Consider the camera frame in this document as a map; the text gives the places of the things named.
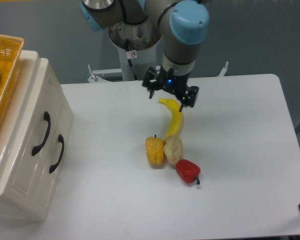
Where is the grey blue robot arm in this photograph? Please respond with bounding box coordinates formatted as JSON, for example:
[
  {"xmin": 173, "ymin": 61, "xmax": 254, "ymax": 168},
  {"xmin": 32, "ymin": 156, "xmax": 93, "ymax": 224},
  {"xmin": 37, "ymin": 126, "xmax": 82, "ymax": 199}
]
[{"xmin": 79, "ymin": 0, "xmax": 209, "ymax": 108}]

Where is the cream toy garlic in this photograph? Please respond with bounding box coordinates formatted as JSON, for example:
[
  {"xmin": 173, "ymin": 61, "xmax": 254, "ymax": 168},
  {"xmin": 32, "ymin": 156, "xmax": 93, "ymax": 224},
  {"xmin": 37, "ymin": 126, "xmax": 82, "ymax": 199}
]
[{"xmin": 164, "ymin": 135, "xmax": 183, "ymax": 165}]

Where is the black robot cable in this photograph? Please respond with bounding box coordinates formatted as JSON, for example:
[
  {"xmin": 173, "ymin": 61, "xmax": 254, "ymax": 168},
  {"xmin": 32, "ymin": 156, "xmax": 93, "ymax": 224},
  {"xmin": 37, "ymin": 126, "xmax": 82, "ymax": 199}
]
[{"xmin": 125, "ymin": 38, "xmax": 139, "ymax": 81}]

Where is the black drawer handle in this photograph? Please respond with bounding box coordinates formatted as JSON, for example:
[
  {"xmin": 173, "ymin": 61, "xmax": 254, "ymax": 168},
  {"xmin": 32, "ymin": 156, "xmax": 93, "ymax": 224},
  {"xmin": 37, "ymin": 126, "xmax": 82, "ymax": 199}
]
[
  {"xmin": 49, "ymin": 133, "xmax": 65, "ymax": 175},
  {"xmin": 31, "ymin": 111, "xmax": 52, "ymax": 156}
]

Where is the yellow woven basket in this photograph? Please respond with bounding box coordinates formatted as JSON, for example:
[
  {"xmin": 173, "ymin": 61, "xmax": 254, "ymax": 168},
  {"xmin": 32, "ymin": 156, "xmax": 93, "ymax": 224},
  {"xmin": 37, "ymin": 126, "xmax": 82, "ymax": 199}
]
[{"xmin": 0, "ymin": 34, "xmax": 24, "ymax": 121}]

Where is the black bottom drawer handle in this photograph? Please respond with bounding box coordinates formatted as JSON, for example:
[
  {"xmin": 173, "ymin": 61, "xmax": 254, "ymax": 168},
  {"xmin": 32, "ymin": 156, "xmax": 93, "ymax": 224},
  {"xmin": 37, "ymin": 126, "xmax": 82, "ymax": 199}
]
[{"xmin": 49, "ymin": 133, "xmax": 65, "ymax": 175}]

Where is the red toy bell pepper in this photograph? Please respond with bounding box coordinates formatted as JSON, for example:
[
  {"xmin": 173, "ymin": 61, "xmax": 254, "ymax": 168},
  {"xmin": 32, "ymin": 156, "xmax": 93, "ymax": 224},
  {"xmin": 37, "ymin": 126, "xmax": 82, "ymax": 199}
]
[{"xmin": 176, "ymin": 159, "xmax": 201, "ymax": 185}]

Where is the yellow toy banana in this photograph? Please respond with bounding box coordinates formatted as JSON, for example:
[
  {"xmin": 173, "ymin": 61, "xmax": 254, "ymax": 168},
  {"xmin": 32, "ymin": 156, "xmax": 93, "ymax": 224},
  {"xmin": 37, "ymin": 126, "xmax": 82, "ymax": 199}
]
[{"xmin": 158, "ymin": 98, "xmax": 183, "ymax": 141}]

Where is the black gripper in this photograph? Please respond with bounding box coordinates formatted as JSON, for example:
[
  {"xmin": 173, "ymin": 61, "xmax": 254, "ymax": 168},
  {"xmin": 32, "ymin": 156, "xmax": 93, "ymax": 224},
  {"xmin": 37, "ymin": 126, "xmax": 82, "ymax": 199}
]
[{"xmin": 142, "ymin": 67, "xmax": 199, "ymax": 112}]

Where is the white right clamp bracket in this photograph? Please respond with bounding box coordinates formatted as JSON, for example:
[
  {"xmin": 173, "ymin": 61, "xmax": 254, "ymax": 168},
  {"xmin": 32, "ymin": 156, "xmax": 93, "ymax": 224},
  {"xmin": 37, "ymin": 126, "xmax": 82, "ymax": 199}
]
[{"xmin": 218, "ymin": 61, "xmax": 229, "ymax": 77}]

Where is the yellow toy bell pepper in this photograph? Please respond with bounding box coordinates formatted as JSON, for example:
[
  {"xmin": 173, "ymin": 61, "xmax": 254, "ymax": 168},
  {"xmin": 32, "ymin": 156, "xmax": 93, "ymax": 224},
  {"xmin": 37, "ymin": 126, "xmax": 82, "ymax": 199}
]
[{"xmin": 145, "ymin": 135, "xmax": 164, "ymax": 168}]

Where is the white drawer cabinet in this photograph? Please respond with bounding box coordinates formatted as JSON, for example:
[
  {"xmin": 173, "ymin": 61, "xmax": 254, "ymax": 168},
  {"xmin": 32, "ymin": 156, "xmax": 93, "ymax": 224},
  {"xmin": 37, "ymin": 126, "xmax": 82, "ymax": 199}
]
[{"xmin": 0, "ymin": 50, "xmax": 74, "ymax": 221}]

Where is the black top drawer handle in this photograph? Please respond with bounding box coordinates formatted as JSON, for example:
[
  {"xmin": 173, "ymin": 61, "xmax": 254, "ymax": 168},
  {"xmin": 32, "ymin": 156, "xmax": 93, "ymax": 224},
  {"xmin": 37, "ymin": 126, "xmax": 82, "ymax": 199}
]
[{"xmin": 31, "ymin": 111, "xmax": 52, "ymax": 156}]

